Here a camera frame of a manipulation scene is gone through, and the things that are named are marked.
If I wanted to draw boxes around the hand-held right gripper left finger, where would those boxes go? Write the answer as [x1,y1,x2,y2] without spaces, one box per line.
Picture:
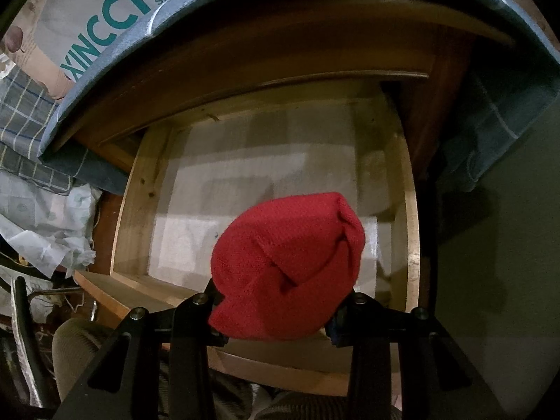
[52,278,229,420]

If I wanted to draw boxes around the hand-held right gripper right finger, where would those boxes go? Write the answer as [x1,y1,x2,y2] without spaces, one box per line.
[326,288,508,420]

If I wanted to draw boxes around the red sock bundle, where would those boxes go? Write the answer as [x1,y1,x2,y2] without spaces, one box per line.
[209,191,366,342]

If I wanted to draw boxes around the wooden drawer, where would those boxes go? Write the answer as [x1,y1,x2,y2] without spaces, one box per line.
[72,79,421,397]

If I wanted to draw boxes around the white plastic bag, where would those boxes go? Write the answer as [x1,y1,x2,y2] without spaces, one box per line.
[0,170,104,279]

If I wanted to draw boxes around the grey plaid pillow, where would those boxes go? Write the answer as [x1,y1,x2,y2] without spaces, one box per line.
[0,65,78,194]

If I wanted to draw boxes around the blue checked cloth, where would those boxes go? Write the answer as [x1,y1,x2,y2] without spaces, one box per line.
[37,0,560,196]

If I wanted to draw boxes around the beige dotted bed sheet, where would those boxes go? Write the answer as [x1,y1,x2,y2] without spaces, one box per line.
[0,0,76,102]

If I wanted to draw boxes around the white shoe box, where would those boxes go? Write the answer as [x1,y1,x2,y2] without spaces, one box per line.
[33,0,196,85]

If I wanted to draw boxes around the person's brown corduroy trousers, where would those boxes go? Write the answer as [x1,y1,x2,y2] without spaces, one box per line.
[51,317,404,420]

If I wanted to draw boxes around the black metal frame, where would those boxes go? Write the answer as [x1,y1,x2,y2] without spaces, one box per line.
[11,275,50,408]

